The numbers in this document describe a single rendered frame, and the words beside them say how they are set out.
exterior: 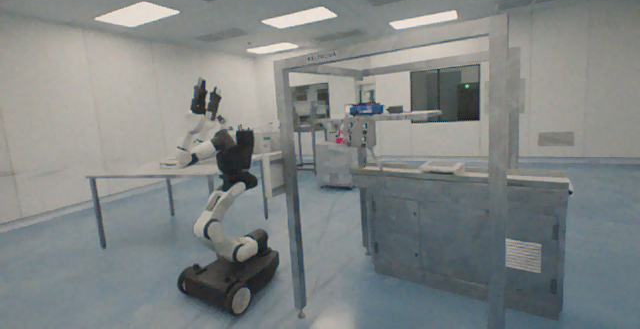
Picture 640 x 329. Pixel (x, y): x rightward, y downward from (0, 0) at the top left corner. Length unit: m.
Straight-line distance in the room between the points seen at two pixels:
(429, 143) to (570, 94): 2.62
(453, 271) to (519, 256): 0.42
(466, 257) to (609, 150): 5.58
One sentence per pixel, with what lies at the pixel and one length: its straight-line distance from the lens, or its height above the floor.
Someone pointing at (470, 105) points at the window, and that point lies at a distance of 7.29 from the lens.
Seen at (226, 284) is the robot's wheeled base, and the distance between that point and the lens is 2.34.
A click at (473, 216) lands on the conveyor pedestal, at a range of 2.27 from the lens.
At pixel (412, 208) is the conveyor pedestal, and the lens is 2.36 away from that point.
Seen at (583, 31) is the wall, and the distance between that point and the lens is 7.54.
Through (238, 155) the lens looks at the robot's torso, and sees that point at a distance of 2.31.
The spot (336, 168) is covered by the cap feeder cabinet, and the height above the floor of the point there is 0.36.
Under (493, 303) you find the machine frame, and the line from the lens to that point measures 1.64.
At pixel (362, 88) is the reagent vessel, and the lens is 2.36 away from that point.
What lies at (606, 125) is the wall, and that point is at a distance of 7.59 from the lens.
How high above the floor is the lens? 1.33
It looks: 8 degrees down
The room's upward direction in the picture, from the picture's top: 4 degrees counter-clockwise
